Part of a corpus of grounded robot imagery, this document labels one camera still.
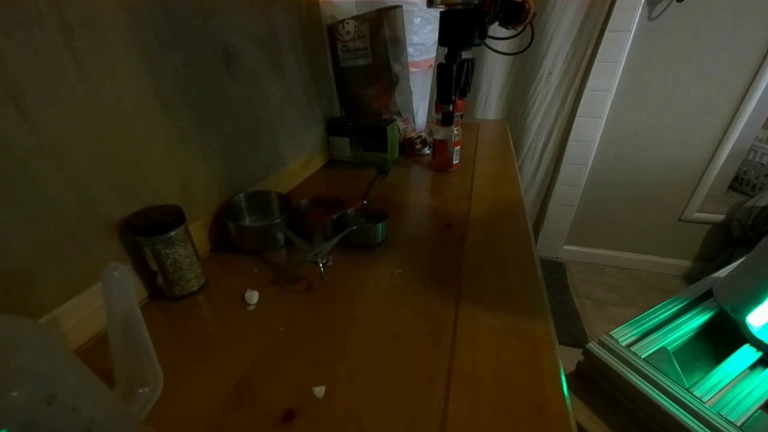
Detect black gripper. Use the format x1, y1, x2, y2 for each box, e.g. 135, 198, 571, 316
434, 0, 533, 112

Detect red capped spice bottle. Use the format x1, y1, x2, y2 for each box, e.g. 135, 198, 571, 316
431, 109, 461, 173

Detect green lit aluminium robot base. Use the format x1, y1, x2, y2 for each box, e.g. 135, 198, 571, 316
571, 239, 768, 432

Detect brown paper bag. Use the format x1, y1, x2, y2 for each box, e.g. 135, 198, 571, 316
326, 4, 412, 124

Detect small red toy piece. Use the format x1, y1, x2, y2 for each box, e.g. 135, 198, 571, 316
400, 137, 431, 157

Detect green cardboard box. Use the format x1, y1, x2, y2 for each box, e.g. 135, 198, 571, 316
326, 118, 400, 169

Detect small steel measuring cup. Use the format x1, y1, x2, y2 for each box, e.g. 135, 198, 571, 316
309, 204, 388, 268

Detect middle steel measuring cup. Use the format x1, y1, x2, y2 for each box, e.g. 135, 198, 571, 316
289, 197, 351, 271

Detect large steel measuring cup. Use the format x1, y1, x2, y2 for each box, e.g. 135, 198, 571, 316
224, 190, 291, 251

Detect white crumb near can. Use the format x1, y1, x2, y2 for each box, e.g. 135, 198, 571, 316
243, 288, 262, 310

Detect dark tin can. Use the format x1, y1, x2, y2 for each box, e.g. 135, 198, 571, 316
122, 204, 207, 299

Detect white crumb front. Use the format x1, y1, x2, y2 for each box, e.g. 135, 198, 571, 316
311, 387, 326, 399

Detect clear plastic pitcher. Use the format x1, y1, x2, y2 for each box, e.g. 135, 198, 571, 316
0, 261, 163, 432

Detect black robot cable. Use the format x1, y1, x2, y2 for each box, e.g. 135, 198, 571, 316
479, 7, 538, 58

